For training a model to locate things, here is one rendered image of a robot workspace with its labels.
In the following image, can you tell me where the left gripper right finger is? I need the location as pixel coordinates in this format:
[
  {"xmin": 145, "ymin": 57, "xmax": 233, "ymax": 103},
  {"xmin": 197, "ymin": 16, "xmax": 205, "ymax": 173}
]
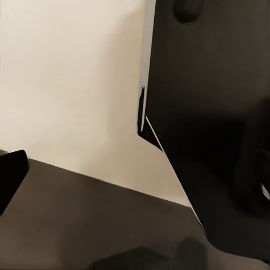
[{"xmin": 253, "ymin": 149, "xmax": 270, "ymax": 194}]

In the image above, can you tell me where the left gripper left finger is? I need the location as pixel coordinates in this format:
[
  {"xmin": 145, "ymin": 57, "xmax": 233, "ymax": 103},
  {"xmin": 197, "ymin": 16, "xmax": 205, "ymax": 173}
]
[{"xmin": 0, "ymin": 150, "xmax": 29, "ymax": 217}]

